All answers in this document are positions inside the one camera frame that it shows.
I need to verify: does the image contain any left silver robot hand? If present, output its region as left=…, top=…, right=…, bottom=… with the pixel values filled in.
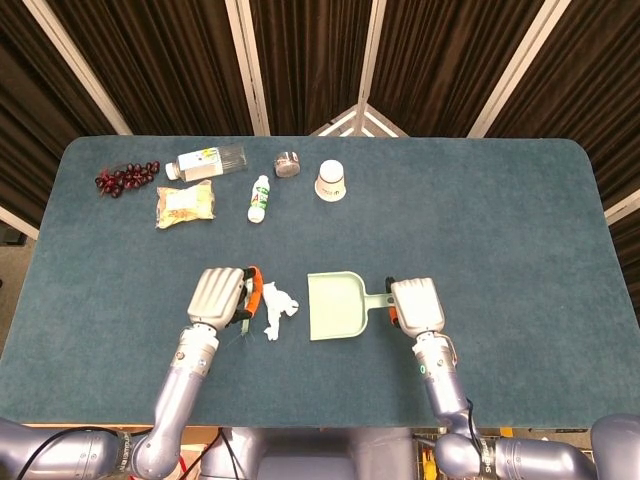
left=186, top=264, right=264, bottom=329

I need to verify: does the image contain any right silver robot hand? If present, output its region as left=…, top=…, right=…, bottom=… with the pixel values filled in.
left=383, top=276, right=447, bottom=337

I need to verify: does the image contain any mint green hand broom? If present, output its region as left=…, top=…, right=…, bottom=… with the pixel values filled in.
left=227, top=279, right=255, bottom=346

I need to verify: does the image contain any white tissue paper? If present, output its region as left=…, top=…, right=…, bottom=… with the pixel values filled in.
left=261, top=281, right=301, bottom=342

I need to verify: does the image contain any mint green dustpan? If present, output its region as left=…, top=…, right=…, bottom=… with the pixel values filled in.
left=306, top=271, right=396, bottom=342

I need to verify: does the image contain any blue table cloth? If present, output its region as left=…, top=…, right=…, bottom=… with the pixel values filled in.
left=0, top=135, right=640, bottom=430

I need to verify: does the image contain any packaged bread in wrapper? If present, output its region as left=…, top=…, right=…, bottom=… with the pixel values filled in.
left=155, top=178, right=217, bottom=230

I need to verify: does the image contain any small white green bottle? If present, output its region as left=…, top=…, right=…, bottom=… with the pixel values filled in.
left=247, top=174, right=272, bottom=224

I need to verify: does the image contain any clear plastic water bottle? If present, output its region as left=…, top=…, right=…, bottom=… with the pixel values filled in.
left=165, top=143, right=249, bottom=182

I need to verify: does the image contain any dark red grape bunch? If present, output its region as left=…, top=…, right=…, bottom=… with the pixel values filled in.
left=94, top=160, right=161, bottom=198

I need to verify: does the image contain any upturned white paper cup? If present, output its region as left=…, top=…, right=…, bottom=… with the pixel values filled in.
left=313, top=159, right=347, bottom=202

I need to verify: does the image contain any red and white bag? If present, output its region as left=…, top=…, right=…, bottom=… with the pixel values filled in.
left=177, top=442, right=207, bottom=480

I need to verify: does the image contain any lavender robot torso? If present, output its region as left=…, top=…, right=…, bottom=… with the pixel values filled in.
left=199, top=427, right=419, bottom=480

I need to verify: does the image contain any white triangular screen foot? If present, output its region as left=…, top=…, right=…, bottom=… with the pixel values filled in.
left=309, top=102, right=411, bottom=139

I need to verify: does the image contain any dark brown curtain panel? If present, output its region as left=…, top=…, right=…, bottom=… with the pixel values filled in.
left=367, top=0, right=544, bottom=139
left=0, top=0, right=121, bottom=226
left=487, top=0, right=640, bottom=241
left=47, top=0, right=254, bottom=136
left=249, top=0, right=374, bottom=136

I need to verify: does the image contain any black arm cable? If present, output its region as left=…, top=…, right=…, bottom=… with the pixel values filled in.
left=463, top=397, right=484, bottom=446
left=14, top=424, right=151, bottom=480

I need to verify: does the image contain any red and black cable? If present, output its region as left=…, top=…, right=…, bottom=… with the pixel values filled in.
left=217, top=427, right=242, bottom=480

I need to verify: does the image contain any white screen frame post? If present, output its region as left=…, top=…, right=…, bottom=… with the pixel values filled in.
left=467, top=0, right=571, bottom=139
left=357, top=0, right=389, bottom=109
left=603, top=189, right=640, bottom=226
left=0, top=204, right=40, bottom=240
left=224, top=0, right=271, bottom=136
left=22, top=0, right=132, bottom=136

